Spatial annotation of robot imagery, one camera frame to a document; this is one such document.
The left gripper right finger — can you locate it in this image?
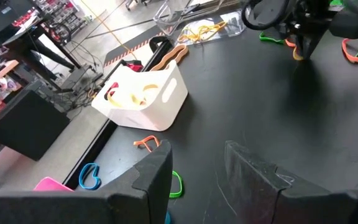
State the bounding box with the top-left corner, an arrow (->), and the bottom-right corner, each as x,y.
224,140 -> 358,224

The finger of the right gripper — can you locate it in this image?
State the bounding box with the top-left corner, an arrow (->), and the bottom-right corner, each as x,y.
295,30 -> 309,60
306,30 -> 324,60

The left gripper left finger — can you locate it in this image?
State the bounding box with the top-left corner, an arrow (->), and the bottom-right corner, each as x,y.
0,139 -> 173,224

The yellow rubber band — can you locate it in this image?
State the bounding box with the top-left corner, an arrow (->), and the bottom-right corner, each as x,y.
194,21 -> 228,37
177,26 -> 204,44
292,46 -> 305,62

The small blue rubber band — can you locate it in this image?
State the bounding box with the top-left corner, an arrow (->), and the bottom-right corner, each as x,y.
78,162 -> 102,190

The clear plastic bin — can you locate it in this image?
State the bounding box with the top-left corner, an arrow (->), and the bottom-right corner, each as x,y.
153,0 -> 247,47

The pink plastic basket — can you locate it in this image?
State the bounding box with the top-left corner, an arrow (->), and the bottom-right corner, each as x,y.
32,176 -> 74,192

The dark table mat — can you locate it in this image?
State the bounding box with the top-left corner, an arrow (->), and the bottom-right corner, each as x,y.
73,0 -> 358,224

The white plastic basket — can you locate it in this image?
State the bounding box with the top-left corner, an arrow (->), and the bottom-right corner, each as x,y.
91,59 -> 189,132

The black floor cabinet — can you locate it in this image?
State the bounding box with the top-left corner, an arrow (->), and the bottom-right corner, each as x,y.
0,89 -> 71,162

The red black power station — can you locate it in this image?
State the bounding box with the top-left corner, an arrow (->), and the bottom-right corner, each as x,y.
116,35 -> 169,73

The black cluttered desk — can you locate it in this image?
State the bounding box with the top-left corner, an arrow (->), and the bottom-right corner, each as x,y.
0,0 -> 82,71

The shelf of small bins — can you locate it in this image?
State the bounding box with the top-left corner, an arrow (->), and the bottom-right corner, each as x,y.
31,0 -> 88,34

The yellow floor cable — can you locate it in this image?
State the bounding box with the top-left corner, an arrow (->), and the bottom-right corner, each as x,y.
81,0 -> 133,52

